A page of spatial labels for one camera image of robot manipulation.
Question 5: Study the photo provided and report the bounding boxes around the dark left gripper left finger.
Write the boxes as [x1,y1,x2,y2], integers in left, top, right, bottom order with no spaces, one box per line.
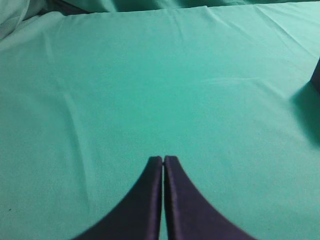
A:
[75,156,163,240]

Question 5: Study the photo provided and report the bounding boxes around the green cloth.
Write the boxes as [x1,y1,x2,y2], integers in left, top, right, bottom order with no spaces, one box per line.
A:
[0,1,320,240]

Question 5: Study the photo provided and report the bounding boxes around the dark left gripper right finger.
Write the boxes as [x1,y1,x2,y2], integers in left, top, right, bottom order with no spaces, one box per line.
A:
[163,156,254,240]

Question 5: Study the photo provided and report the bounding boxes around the dark blue cube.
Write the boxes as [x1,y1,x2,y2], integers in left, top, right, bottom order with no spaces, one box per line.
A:
[310,59,320,93]

